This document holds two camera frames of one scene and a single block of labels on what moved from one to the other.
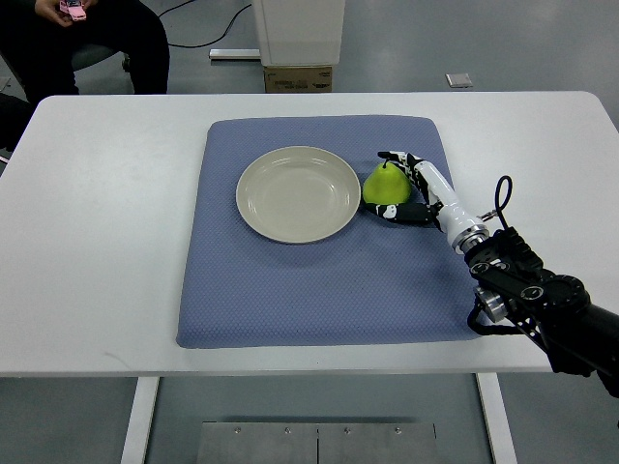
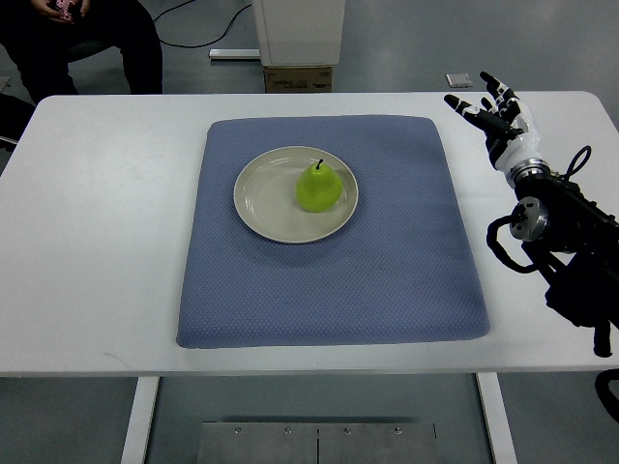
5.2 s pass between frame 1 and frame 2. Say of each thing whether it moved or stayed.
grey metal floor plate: stayed
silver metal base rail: stayed
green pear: moved
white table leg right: stayed
